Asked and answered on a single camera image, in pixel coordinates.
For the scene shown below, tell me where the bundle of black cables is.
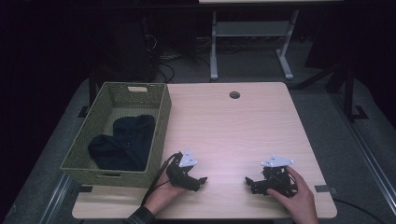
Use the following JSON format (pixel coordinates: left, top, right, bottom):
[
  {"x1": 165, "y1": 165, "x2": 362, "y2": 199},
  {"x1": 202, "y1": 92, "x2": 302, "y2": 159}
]
[{"x1": 141, "y1": 17, "x2": 213, "y2": 84}]

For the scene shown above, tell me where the person's left hand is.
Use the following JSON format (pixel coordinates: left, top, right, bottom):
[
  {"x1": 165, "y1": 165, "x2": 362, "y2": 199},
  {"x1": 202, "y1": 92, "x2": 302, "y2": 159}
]
[{"x1": 143, "y1": 177, "x2": 189, "y2": 217}]

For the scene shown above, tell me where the black stand leg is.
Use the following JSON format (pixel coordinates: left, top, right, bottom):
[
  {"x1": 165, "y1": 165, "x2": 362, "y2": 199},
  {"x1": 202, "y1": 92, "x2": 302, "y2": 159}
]
[
  {"x1": 77, "y1": 66, "x2": 98, "y2": 119},
  {"x1": 340, "y1": 62, "x2": 370, "y2": 123}
]

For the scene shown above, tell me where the metal floor rail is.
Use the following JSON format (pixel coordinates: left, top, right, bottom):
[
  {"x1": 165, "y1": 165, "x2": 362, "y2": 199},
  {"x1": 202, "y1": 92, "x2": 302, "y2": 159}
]
[
  {"x1": 38, "y1": 173, "x2": 74, "y2": 224},
  {"x1": 330, "y1": 92, "x2": 396, "y2": 217}
]

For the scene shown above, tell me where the green woven basket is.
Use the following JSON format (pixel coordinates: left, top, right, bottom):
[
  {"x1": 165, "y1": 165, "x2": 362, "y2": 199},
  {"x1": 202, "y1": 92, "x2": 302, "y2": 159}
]
[{"x1": 59, "y1": 81, "x2": 173, "y2": 189}]

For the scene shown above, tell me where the person's right hand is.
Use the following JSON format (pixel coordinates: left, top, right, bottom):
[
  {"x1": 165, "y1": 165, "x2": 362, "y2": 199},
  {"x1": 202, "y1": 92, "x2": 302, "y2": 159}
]
[{"x1": 266, "y1": 165, "x2": 320, "y2": 220}]

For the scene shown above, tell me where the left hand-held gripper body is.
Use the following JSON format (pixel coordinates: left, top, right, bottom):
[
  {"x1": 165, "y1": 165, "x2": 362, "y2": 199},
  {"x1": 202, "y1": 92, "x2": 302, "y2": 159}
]
[{"x1": 165, "y1": 149, "x2": 201, "y2": 191}]

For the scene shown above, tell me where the grey metal stand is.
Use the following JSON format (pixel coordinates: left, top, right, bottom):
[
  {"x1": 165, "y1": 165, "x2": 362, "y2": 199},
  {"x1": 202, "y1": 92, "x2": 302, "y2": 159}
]
[{"x1": 209, "y1": 8, "x2": 301, "y2": 82}]

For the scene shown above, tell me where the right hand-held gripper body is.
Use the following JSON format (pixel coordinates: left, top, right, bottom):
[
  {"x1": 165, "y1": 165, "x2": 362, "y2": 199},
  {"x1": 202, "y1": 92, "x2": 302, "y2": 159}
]
[{"x1": 260, "y1": 154, "x2": 299, "y2": 199}]

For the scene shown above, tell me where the grey tape strip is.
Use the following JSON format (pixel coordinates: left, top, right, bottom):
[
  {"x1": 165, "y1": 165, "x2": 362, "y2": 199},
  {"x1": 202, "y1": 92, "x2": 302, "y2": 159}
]
[{"x1": 313, "y1": 184, "x2": 338, "y2": 194}]

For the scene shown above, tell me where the dark cloth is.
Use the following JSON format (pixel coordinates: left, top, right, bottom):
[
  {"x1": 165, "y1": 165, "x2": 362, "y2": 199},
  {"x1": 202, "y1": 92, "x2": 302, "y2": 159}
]
[{"x1": 87, "y1": 114, "x2": 157, "y2": 173}]

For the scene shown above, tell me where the black floor cable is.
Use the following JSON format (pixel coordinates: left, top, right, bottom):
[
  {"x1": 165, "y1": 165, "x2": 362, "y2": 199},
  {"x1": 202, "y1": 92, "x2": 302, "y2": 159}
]
[{"x1": 333, "y1": 197, "x2": 383, "y2": 224}]

